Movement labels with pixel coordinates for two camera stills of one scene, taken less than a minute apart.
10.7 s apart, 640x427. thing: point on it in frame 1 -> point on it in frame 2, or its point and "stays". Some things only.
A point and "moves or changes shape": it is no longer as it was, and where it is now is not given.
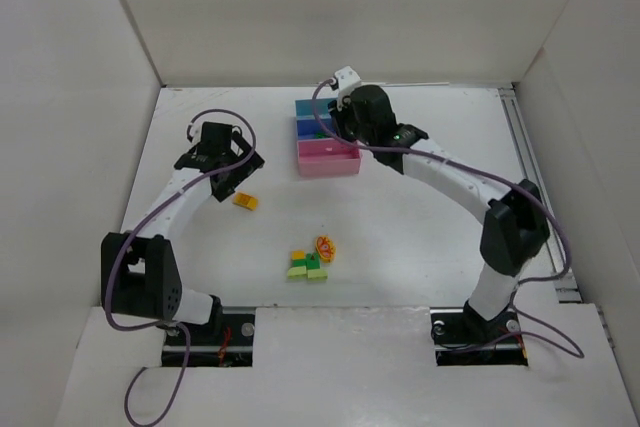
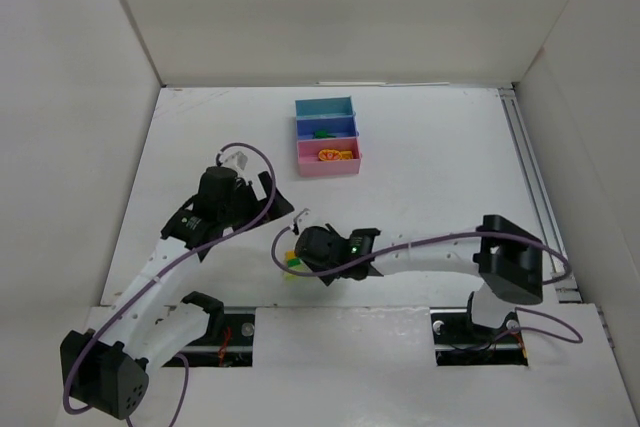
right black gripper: (345, 123) -> (302, 257)
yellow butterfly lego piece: (325, 248) moves or changes shape
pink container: (327, 157) stays
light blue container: (304, 109) stays
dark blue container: (306, 128) stays
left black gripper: (236, 173) -> (267, 195)
